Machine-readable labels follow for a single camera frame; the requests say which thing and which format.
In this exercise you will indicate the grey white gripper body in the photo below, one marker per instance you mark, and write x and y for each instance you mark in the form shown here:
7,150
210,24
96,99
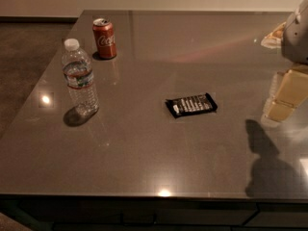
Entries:
296,38

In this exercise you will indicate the clear plastic water bottle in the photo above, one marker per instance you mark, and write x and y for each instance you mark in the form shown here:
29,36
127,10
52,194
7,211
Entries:
78,73

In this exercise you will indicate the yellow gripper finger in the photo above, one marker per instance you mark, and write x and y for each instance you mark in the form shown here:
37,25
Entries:
273,40
287,92

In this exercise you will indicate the black rxbar chocolate wrapper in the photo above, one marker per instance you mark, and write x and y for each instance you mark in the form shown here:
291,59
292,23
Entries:
191,105

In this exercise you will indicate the dark cabinet drawer front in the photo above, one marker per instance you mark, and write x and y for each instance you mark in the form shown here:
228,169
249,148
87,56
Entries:
97,213

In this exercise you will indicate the red coca-cola can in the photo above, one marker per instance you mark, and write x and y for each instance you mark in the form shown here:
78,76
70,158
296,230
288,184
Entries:
105,40

